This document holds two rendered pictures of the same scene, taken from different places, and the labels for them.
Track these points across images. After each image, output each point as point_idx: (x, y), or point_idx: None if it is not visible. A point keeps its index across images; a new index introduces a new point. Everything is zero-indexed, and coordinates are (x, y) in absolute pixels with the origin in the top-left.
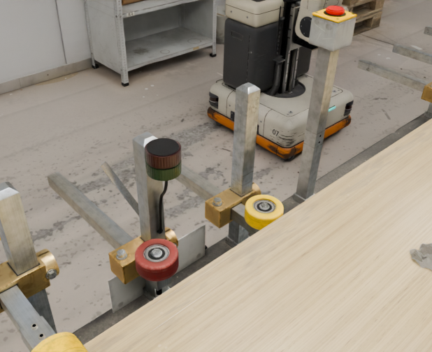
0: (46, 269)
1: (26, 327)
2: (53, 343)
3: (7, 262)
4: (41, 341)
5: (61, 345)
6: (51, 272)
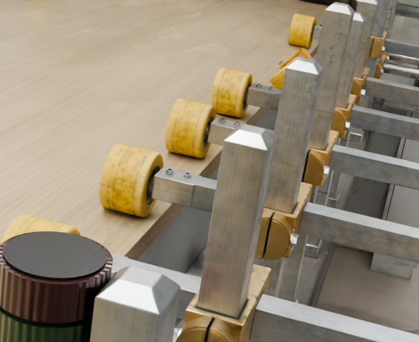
0: (184, 320)
1: (119, 258)
2: (51, 226)
3: (249, 300)
4: (70, 227)
5: (39, 229)
6: (175, 330)
